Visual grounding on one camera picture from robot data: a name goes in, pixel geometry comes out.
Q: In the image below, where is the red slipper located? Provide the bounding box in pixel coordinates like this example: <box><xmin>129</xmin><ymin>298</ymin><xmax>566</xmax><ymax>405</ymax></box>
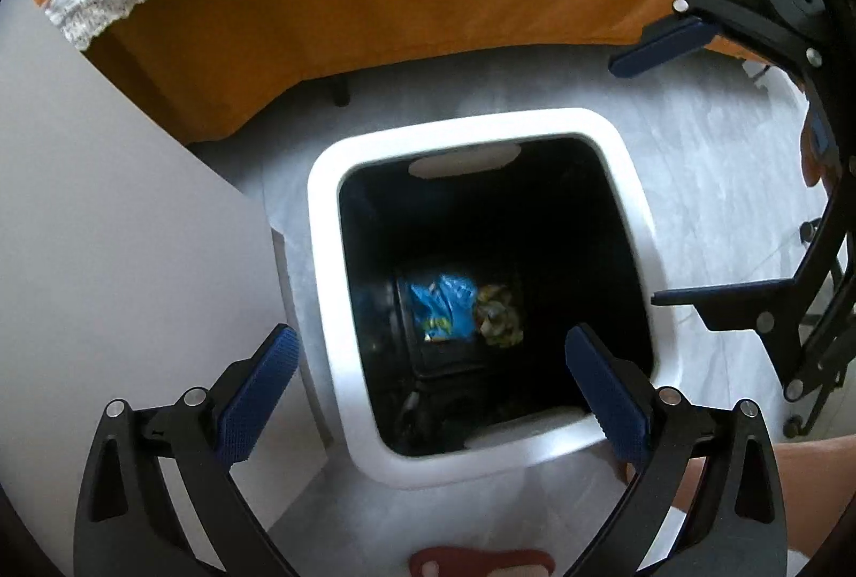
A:
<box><xmin>408</xmin><ymin>546</ymin><xmax>556</xmax><ymax>577</ymax></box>

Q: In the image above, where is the bare leg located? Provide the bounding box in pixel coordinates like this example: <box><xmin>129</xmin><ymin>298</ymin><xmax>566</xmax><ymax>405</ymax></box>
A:
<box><xmin>618</xmin><ymin>435</ymin><xmax>856</xmax><ymax>561</ymax></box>

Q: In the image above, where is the blue plastic wrapper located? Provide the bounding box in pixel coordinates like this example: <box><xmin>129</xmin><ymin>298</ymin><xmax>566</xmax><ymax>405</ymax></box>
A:
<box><xmin>402</xmin><ymin>274</ymin><xmax>477</xmax><ymax>342</ymax></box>

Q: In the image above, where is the grey nightstand cabinet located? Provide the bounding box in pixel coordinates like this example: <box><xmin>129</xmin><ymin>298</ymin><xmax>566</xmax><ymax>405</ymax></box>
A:
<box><xmin>2</xmin><ymin>0</ymin><xmax>326</xmax><ymax>575</ymax></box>

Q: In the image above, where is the green white wrapper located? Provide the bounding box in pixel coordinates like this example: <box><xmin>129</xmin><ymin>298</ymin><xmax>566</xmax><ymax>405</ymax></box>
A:
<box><xmin>473</xmin><ymin>284</ymin><xmax>524</xmax><ymax>348</ymax></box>

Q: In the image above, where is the white rimmed trash bin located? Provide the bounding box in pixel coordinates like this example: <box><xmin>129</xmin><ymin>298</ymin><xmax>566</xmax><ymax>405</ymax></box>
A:
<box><xmin>308</xmin><ymin>107</ymin><xmax>683</xmax><ymax>489</ymax></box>

